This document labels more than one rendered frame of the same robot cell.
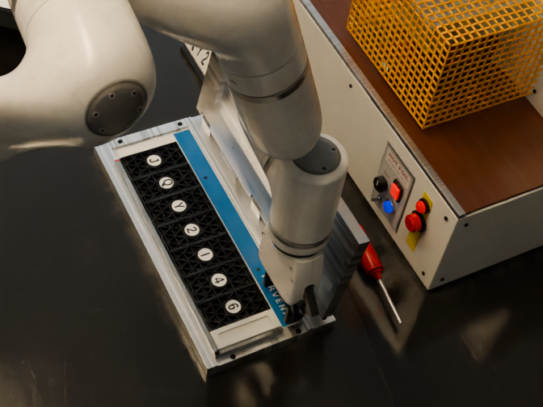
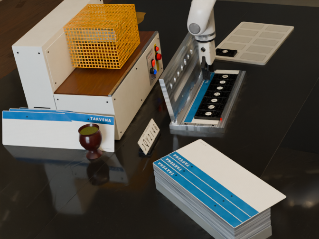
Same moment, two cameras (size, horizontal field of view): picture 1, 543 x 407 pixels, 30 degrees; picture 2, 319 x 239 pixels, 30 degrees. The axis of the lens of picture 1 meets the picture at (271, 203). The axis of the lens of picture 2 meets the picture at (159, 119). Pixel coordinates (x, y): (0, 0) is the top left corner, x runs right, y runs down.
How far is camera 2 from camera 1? 2.78 m
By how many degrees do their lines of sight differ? 83
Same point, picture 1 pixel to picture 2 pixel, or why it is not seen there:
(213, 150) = (182, 114)
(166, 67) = (163, 151)
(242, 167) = (185, 92)
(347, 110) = (138, 79)
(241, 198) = (190, 100)
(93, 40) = not seen: outside the picture
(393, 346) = not seen: hidden behind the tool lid
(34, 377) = (296, 88)
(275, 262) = (212, 49)
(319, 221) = not seen: hidden behind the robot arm
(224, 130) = (179, 99)
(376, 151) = (145, 68)
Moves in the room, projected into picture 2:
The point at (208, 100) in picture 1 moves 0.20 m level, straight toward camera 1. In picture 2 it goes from (174, 106) to (211, 84)
